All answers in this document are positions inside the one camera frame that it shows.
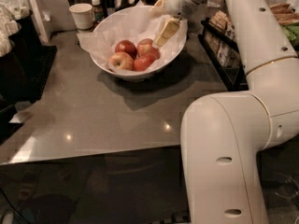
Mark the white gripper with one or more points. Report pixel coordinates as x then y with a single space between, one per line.
176 1

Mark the red apple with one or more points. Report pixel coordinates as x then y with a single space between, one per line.
144 62
126 46
145 46

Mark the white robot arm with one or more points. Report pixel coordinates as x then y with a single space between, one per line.
222 133

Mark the white paper bowl liner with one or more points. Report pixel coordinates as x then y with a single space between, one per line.
130 25

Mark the yellow-red apple front left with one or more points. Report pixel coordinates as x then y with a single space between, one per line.
121 60

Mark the white ceramic bowl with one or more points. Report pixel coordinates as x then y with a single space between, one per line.
137 73

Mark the small glass sauce bottle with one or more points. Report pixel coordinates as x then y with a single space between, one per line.
98 12

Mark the white paper cup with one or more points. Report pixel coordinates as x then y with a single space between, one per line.
83 15

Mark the black rubber mat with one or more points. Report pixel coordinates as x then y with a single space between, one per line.
40 72

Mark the black container with napkins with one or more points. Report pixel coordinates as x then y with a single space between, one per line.
20 45

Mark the black wire condiment rack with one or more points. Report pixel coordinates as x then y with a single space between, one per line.
218 40

